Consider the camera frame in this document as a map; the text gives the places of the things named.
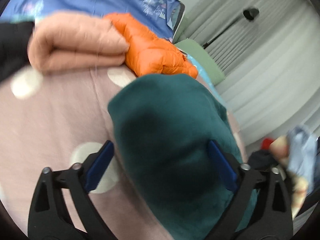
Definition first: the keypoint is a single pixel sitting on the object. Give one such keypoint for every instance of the orange puffer jacket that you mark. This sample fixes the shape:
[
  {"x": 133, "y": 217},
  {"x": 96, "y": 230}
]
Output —
[{"x": 147, "y": 53}]

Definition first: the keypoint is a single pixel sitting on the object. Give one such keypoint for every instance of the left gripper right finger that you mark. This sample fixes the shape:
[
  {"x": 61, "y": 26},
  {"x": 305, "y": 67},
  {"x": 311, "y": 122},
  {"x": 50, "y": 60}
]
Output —
[{"x": 260, "y": 207}]

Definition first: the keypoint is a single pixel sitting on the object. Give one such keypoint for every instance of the grey window curtain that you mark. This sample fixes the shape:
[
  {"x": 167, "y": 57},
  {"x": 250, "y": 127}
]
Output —
[{"x": 268, "y": 51}]

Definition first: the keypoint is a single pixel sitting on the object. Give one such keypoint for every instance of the light blue garment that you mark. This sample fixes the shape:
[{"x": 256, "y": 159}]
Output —
[{"x": 303, "y": 157}]

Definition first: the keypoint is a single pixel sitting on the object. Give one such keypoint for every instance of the dark green fleece sweater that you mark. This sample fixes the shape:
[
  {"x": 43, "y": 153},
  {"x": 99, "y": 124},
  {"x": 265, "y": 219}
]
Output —
[{"x": 162, "y": 125}]

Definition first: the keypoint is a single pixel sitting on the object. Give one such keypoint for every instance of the blue tree print sheet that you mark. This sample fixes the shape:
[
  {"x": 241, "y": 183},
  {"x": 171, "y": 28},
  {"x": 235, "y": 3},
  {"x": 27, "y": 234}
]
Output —
[{"x": 160, "y": 16}]

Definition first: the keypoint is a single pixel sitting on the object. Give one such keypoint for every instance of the salmon pink quilted jacket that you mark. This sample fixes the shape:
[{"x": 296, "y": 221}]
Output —
[{"x": 67, "y": 40}]

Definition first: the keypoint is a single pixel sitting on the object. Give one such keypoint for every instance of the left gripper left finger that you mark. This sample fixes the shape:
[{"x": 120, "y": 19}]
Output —
[{"x": 61, "y": 207}]

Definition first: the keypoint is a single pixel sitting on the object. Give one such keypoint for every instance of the light blue bed cover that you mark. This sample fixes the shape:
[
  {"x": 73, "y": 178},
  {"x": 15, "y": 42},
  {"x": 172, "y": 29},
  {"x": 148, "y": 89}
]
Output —
[{"x": 210, "y": 76}]

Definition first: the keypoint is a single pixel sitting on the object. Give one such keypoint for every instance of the pink polka dot bedsheet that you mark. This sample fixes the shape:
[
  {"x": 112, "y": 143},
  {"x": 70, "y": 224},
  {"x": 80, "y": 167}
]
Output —
[{"x": 55, "y": 121}]

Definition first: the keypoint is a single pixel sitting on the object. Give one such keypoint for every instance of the green pillow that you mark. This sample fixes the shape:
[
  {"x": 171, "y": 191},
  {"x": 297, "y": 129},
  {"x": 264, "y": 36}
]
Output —
[{"x": 191, "y": 47}]

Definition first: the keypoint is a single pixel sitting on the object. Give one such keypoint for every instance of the black garment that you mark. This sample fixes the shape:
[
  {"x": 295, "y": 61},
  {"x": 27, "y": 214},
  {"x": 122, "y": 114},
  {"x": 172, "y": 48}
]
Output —
[{"x": 13, "y": 45}]

